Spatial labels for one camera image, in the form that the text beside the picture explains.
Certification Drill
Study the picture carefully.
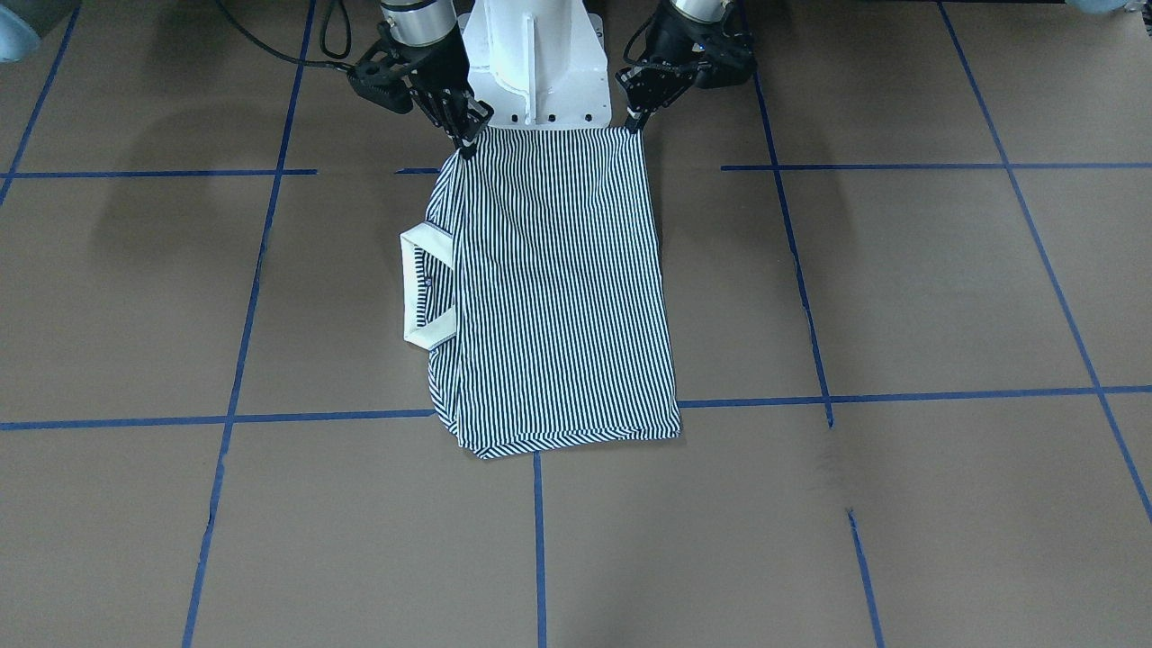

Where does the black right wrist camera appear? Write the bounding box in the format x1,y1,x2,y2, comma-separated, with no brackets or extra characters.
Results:
346,38,420,114

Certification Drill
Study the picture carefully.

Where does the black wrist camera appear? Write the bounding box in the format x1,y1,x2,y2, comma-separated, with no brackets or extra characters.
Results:
346,38,420,114
694,32,757,90

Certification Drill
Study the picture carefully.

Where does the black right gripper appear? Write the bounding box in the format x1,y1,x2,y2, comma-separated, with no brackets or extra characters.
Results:
397,32,494,160

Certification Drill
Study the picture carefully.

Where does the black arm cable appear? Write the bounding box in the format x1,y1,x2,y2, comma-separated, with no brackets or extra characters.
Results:
214,0,361,69

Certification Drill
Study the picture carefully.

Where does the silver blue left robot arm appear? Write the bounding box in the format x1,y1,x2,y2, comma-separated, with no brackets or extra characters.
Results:
616,1,756,134

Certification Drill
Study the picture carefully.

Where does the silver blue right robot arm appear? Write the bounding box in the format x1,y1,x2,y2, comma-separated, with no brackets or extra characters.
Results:
214,1,493,159

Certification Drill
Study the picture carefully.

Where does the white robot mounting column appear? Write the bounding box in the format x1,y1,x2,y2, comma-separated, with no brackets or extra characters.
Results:
457,1,612,131

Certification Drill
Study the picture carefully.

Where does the blue white striped polo shirt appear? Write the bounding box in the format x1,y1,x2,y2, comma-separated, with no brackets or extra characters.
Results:
400,127,682,460

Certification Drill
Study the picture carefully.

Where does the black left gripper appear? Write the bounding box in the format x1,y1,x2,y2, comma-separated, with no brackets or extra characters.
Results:
617,3,737,134

